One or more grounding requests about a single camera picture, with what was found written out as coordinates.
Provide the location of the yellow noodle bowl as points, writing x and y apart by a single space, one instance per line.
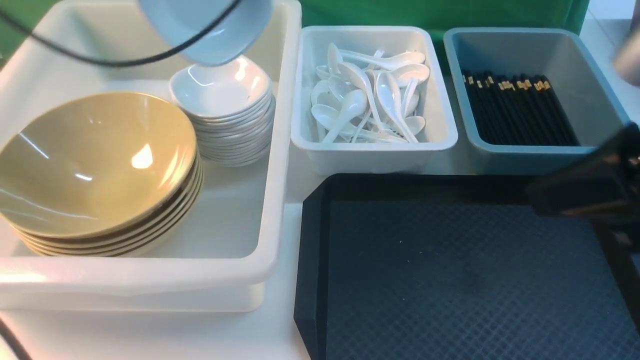
95 164

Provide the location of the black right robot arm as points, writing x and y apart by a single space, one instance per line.
603 187

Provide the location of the pile of white spoons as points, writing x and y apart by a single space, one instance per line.
368 98

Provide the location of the black serving tray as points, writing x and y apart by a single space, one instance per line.
425 267

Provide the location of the stack of white dishes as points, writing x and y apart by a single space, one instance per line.
231 107

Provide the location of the white spoon bin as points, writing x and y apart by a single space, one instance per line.
439 135

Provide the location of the large white tub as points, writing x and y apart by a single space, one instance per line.
221 254

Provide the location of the pile of black chopsticks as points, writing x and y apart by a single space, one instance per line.
522 110

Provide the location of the blue-grey chopstick bin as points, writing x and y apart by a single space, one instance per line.
594 111

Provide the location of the stack of yellow bowls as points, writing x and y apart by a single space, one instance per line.
133 239

